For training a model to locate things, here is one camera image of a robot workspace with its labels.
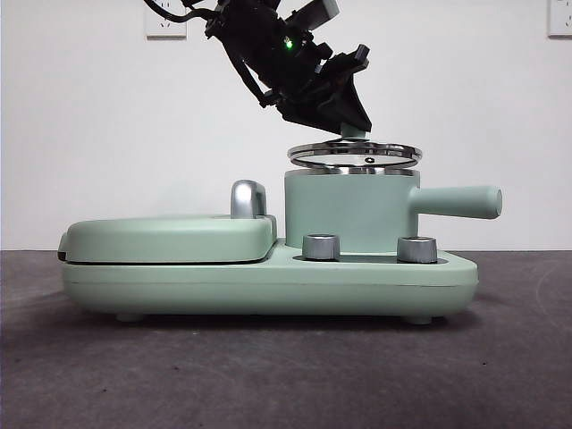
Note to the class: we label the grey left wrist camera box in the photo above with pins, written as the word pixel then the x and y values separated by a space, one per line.
pixel 315 13

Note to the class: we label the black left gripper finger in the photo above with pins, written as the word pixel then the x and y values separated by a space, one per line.
pixel 346 109
pixel 310 120

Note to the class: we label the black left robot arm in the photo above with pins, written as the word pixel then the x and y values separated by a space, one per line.
pixel 259 36

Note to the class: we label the glass pot lid green knob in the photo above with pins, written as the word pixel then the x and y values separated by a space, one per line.
pixel 355 132

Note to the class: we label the silver control knob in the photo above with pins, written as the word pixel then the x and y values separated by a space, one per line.
pixel 416 249
pixel 320 246

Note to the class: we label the mint green breakfast machine base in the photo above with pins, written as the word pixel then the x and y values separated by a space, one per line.
pixel 268 286

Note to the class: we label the white wall socket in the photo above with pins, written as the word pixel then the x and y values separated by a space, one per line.
pixel 156 29
pixel 561 18

